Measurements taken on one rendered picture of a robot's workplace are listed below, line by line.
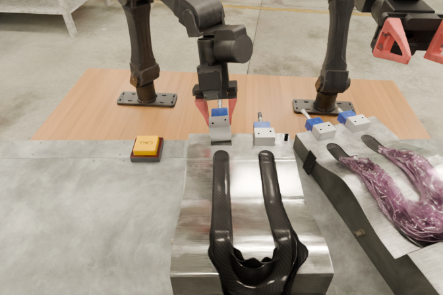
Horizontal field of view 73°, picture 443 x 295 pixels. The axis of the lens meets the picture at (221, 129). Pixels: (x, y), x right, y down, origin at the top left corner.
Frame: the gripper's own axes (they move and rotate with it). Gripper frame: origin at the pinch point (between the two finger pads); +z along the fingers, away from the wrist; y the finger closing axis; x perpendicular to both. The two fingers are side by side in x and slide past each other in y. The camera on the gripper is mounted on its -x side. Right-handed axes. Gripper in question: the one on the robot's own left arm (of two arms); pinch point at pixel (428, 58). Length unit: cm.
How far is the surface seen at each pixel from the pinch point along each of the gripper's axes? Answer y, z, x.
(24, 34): -270, -250, 128
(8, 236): -78, 15, 39
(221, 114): -32.5, -13.7, 25.1
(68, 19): -211, -247, 108
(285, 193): -17.3, 4.6, 30.8
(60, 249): -65, 17, 39
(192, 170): -38.1, 0.2, 30.6
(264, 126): -21.4, -14.8, 29.4
